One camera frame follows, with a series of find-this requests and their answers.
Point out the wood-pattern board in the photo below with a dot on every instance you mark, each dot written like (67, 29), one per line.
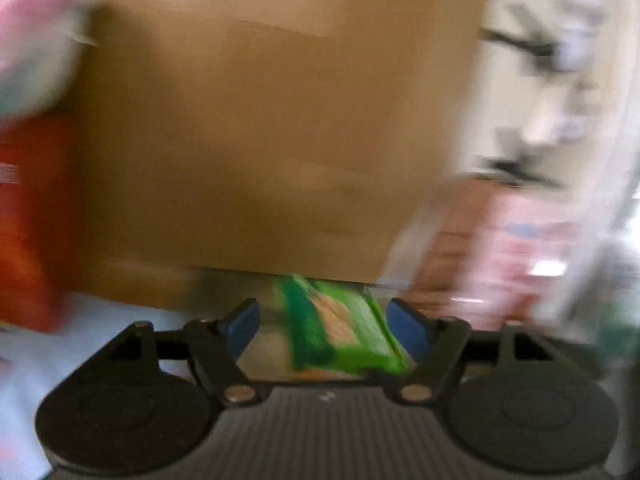
(260, 125)

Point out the green snack packet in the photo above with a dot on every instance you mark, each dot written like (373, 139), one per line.
(340, 325)

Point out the cartoon printed bedsheet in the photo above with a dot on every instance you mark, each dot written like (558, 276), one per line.
(30, 360)

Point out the black tape strip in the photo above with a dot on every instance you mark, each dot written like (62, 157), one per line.
(520, 170)
(520, 42)

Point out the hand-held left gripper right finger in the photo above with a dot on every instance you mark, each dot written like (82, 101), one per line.
(406, 327)

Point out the pink and blue plush toy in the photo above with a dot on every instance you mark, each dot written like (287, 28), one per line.
(35, 40)

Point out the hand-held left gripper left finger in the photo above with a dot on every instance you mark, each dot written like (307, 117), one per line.
(242, 329)

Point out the red gift bag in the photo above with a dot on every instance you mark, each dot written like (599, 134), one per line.
(35, 220)

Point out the brown seat cushion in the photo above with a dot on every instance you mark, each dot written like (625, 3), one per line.
(440, 240)

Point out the pink snack bag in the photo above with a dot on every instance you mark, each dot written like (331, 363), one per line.
(515, 250)

